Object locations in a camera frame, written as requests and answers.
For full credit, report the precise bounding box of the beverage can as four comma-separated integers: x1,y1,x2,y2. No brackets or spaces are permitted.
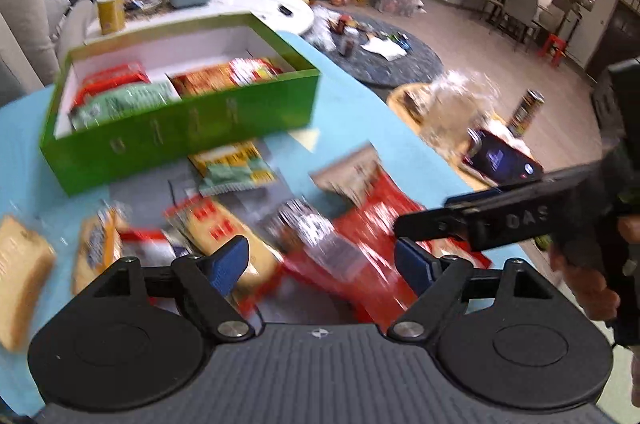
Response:
507,89,545,137

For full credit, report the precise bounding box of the large red snack bag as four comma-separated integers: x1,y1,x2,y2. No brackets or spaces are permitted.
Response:
240,167,493,322

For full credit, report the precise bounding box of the green yellow snack packet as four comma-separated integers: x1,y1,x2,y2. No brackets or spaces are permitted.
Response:
187,141,277,197

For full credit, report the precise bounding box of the silver foil snack packet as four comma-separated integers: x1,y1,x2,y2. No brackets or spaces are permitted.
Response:
265,199,351,270

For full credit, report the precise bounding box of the beige sofa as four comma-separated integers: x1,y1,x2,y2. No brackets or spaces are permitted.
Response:
0,0,96,105

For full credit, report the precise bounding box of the tan bread packet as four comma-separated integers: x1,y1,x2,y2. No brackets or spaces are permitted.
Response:
0,214,57,352

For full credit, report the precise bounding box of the yellow red snack packet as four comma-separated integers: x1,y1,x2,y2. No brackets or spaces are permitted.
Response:
165,197,281,292

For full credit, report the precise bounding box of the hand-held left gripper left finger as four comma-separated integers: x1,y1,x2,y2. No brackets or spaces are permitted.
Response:
75,235,254,343

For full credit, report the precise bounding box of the white paper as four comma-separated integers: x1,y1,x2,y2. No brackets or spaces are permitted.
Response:
361,39,407,59

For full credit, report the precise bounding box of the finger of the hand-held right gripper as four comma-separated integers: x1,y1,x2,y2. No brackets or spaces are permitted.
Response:
393,194,476,249

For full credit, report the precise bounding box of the blue label cracker packet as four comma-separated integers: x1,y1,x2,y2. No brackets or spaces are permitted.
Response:
71,207,123,295

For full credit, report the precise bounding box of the person's right hand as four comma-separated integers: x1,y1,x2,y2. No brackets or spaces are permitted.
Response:
549,247,622,321

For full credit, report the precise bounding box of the red stool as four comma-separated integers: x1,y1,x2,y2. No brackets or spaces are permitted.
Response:
540,33,568,65

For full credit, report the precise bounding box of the clear plastic bag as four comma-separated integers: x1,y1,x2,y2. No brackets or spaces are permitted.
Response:
417,69,503,155

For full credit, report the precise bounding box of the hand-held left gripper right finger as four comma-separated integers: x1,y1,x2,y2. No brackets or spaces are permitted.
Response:
387,238,568,342

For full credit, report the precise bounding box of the red white snack packet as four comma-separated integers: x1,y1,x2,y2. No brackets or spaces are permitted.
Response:
227,57,286,86

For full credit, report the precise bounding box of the orange snack packet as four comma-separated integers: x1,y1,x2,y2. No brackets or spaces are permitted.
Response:
170,63,241,98

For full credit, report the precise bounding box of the white round table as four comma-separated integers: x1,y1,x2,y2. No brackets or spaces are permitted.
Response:
82,0,315,45

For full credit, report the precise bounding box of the yellow can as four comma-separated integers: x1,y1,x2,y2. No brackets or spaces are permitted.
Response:
96,0,126,35

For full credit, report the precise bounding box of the clear storage box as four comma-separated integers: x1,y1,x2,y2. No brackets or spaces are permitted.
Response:
372,0,426,18

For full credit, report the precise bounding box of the black phone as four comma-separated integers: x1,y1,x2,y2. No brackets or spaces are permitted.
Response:
462,128,545,185

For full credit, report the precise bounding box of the green cardboard box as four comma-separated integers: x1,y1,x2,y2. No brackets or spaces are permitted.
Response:
40,12,321,197

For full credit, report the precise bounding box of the grey pad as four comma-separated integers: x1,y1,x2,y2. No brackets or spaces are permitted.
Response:
107,174,201,230

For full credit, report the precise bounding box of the small red white packet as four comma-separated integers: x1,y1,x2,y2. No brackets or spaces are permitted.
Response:
117,227,176,270

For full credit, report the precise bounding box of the round grey rug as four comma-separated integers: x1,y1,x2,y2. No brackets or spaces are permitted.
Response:
305,14,443,86

